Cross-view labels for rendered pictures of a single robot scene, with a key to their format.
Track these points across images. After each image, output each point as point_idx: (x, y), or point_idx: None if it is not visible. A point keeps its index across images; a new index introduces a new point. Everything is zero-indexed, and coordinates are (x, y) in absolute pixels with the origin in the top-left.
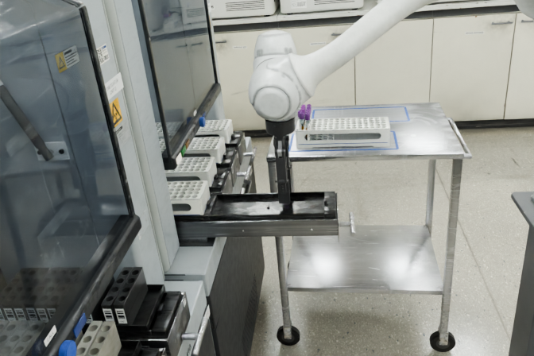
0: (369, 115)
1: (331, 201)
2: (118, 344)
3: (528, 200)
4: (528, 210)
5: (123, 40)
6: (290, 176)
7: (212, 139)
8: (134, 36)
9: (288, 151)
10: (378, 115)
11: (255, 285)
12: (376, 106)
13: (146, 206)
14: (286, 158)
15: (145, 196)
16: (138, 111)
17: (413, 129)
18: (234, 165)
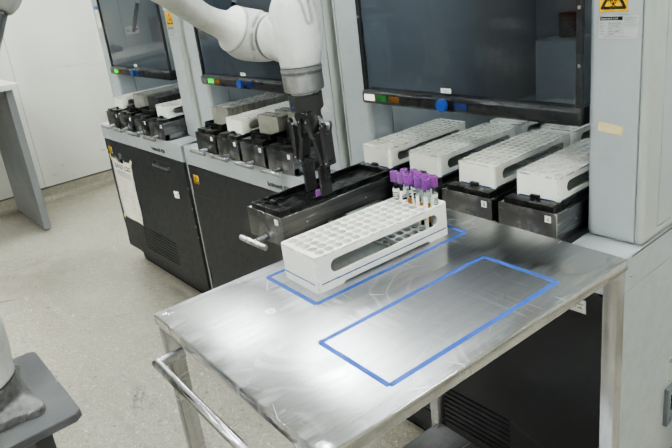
0: (422, 318)
1: (268, 206)
2: (276, 130)
3: (49, 406)
4: (51, 386)
5: None
6: (318, 175)
7: (495, 161)
8: None
9: (325, 151)
10: (403, 327)
11: (505, 435)
12: (460, 354)
13: (331, 98)
14: (301, 138)
15: (330, 90)
16: (337, 26)
17: (285, 324)
18: (457, 198)
